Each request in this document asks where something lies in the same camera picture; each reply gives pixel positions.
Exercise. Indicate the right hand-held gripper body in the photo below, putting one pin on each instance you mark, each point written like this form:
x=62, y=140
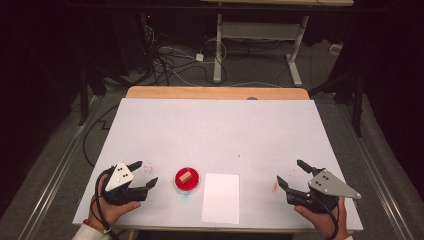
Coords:
x=322, y=192

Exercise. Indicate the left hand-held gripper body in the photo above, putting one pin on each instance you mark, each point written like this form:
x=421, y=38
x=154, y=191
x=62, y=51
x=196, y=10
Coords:
x=120, y=186

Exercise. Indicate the person's left hand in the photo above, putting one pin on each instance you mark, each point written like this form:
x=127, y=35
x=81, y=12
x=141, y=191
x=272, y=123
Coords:
x=113, y=208

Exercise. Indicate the person's right hand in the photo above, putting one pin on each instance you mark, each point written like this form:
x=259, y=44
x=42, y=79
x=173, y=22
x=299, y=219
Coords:
x=324, y=220

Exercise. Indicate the small wooden block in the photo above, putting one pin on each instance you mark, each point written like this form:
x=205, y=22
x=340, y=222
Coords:
x=184, y=176

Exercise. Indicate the red round dish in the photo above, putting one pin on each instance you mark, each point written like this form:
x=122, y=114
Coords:
x=187, y=179

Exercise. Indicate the person's left sleeve cuff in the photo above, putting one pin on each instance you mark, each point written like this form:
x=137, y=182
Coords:
x=87, y=232

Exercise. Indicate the white paper sheet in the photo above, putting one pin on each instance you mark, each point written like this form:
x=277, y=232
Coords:
x=220, y=198

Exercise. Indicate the white table board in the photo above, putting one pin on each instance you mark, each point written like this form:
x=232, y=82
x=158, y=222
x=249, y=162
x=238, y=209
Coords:
x=220, y=140

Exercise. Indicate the black metal stand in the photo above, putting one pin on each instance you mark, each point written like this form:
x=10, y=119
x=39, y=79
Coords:
x=353, y=90

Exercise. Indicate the wooden table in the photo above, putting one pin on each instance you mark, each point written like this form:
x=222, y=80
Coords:
x=216, y=92

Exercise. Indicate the white power strip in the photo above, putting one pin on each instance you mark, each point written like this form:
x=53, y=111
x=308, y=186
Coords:
x=335, y=49

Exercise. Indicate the white power adapter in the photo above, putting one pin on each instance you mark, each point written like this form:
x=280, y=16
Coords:
x=199, y=57

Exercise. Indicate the white metal desk frame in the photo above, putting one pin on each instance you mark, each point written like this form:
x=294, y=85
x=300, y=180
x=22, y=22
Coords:
x=260, y=43

